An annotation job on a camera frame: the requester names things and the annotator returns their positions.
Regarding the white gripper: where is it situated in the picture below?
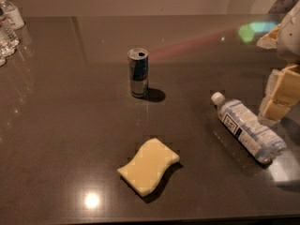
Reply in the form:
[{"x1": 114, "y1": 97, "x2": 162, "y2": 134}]
[{"x1": 257, "y1": 1, "x2": 300, "y2": 122}]

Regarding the yellow wavy sponge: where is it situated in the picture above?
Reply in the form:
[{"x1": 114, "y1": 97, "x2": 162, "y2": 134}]
[{"x1": 117, "y1": 138, "x2": 180, "y2": 197}]

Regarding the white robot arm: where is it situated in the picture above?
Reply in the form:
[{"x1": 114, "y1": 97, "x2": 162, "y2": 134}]
[{"x1": 257, "y1": 0, "x2": 300, "y2": 127}]

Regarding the lying clear water bottle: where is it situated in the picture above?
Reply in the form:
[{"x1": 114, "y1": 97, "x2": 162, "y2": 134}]
[{"x1": 211, "y1": 92, "x2": 287, "y2": 164}]

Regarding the blue silver drink can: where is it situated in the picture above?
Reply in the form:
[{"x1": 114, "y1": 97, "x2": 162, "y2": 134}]
[{"x1": 127, "y1": 48, "x2": 148, "y2": 98}]

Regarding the clear water bottle left edge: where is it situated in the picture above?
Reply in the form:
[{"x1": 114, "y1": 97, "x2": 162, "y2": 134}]
[{"x1": 0, "y1": 8, "x2": 20, "y2": 57}]

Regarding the white labelled bottle top left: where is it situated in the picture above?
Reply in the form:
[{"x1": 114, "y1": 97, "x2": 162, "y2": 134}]
[{"x1": 0, "y1": 0, "x2": 25, "y2": 30}]

